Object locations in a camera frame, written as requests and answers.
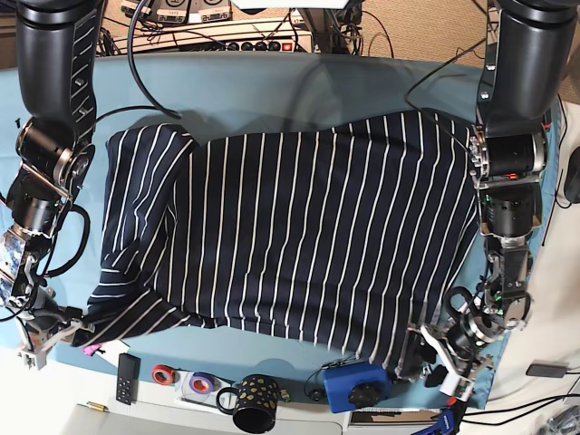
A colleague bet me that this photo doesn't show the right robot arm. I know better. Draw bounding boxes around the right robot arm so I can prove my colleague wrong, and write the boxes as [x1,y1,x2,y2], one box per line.
[1,1,104,369]

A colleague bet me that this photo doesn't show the navy white striped t-shirt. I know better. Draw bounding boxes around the navy white striped t-shirt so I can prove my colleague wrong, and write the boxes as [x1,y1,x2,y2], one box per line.
[87,111,478,371]

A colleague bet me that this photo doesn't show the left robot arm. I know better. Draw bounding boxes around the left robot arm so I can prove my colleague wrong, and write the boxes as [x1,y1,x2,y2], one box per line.
[400,1,578,398]

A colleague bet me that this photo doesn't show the tan cardboard sheet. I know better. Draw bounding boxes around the tan cardboard sheet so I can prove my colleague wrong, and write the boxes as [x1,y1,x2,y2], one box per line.
[96,340,130,367]

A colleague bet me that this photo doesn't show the black computer mouse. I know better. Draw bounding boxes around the black computer mouse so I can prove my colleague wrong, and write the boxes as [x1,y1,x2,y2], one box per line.
[564,147,580,204]

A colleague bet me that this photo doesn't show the black power adapter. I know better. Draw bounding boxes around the black power adapter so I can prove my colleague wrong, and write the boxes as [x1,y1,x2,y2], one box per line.
[526,362,568,378]

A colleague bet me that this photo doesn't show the blue orange bottom clamp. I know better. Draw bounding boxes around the blue orange bottom clamp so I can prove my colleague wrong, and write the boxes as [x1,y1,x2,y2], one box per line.
[413,398,470,435]

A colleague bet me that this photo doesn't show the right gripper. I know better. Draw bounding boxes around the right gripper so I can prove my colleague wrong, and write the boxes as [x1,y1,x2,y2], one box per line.
[16,306,96,358]

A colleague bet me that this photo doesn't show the red tape roll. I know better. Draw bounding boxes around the red tape roll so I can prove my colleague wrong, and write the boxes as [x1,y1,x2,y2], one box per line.
[151,364,176,386]

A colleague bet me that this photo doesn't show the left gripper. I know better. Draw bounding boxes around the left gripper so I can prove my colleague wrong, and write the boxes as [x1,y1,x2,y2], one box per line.
[402,316,494,388]

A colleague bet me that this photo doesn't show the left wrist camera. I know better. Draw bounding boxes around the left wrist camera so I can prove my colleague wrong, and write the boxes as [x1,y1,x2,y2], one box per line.
[440,372,475,402]

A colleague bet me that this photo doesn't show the blue box black knob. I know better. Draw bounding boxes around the blue box black knob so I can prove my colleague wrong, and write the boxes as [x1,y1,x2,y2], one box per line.
[323,362,392,413]

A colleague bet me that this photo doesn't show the black remote control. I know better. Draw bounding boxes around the black remote control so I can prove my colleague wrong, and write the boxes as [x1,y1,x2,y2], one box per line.
[115,353,140,406]

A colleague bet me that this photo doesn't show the black mug gold dots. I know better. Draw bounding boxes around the black mug gold dots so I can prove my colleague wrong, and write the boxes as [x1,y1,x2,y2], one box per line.
[216,374,280,434]

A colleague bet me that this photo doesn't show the purple tape roll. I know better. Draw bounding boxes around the purple tape roll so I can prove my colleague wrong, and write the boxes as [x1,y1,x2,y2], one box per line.
[188,372,215,395]

